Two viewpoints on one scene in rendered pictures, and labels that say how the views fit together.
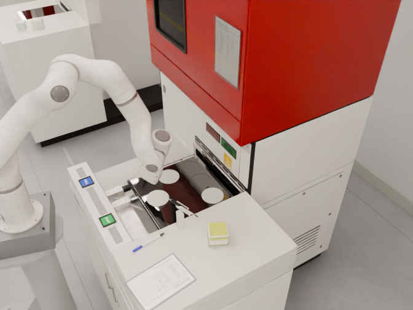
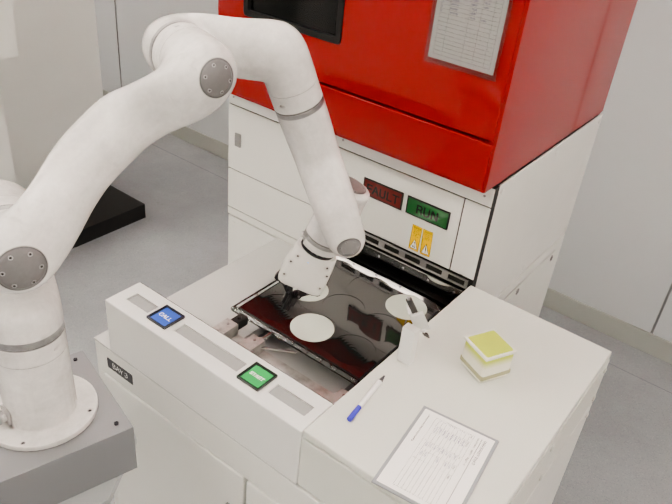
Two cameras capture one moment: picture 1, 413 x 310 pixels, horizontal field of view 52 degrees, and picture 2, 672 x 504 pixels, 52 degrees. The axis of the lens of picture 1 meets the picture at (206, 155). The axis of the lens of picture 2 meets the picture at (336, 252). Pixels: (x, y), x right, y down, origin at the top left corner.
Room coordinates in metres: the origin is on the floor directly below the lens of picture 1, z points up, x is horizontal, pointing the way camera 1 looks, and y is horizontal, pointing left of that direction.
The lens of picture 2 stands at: (0.19, 0.69, 1.88)
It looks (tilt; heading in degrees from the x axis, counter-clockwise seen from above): 32 degrees down; 335
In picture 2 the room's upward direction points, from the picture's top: 6 degrees clockwise
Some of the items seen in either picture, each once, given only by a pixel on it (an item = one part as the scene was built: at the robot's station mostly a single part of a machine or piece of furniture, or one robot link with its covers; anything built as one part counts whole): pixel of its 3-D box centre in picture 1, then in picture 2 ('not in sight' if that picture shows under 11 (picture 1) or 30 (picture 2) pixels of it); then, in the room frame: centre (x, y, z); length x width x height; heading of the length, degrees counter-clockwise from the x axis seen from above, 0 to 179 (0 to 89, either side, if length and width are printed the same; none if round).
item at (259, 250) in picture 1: (205, 260); (466, 413); (0.98, 0.00, 0.89); 0.62 x 0.35 x 0.14; 121
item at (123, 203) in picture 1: (120, 203); (246, 350); (1.28, 0.38, 0.89); 0.08 x 0.03 x 0.03; 121
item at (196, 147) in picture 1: (217, 172); (387, 270); (1.49, -0.05, 0.89); 0.44 x 0.02 x 0.10; 31
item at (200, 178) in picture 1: (180, 189); (343, 307); (1.36, 0.12, 0.90); 0.34 x 0.34 x 0.01; 31
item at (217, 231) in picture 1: (217, 234); (487, 356); (1.02, -0.04, 1.00); 0.07 x 0.07 x 0.07; 5
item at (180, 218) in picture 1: (184, 213); (414, 330); (1.10, 0.09, 1.03); 0.06 x 0.04 x 0.13; 121
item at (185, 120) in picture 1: (200, 131); (341, 202); (1.64, 0.03, 1.02); 0.82 x 0.03 x 0.40; 31
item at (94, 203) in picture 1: (99, 212); (210, 373); (1.23, 0.47, 0.89); 0.55 x 0.09 x 0.14; 31
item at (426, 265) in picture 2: (218, 162); (391, 249); (1.49, -0.06, 0.96); 0.44 x 0.01 x 0.02; 31
